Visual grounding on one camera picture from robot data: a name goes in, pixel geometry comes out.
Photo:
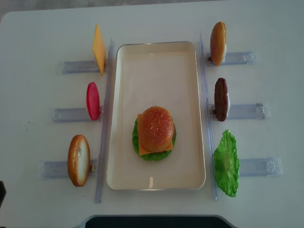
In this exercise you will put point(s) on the sesame bun top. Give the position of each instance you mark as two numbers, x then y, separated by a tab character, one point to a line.
155	129

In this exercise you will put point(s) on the cheese slice in burger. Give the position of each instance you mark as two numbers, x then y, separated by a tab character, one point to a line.
144	151

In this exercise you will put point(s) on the lettuce leaf in burger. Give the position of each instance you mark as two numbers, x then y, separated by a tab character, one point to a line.
153	156

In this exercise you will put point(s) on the tomato slice on rack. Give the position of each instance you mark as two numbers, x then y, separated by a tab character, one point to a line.
92	101

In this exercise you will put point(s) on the meat patty on rack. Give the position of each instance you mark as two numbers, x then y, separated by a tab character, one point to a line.
221	99

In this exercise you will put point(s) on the cheese slice on rack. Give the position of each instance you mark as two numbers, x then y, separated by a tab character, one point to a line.
99	49

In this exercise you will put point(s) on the lettuce leaf on rack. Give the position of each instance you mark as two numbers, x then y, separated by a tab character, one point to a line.
227	164

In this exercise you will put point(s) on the cream rectangular tray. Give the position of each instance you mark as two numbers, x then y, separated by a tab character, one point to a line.
161	74

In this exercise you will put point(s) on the bun bottom on rack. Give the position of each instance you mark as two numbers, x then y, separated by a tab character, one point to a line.
78	164

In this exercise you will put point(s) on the bun on rack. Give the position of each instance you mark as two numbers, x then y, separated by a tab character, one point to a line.
218	47
78	164

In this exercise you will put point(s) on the left clear acrylic rack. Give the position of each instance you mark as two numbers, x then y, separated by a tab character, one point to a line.
57	169

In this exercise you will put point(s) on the clear acrylic rack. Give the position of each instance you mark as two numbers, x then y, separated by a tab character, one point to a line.
256	167
57	169

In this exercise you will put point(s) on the black device at table edge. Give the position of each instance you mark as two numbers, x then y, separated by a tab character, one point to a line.
156	222

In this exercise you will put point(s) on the right clear acrylic rack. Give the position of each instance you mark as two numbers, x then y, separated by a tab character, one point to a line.
256	167

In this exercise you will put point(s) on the dark object at left edge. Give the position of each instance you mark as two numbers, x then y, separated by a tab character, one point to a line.
2	192

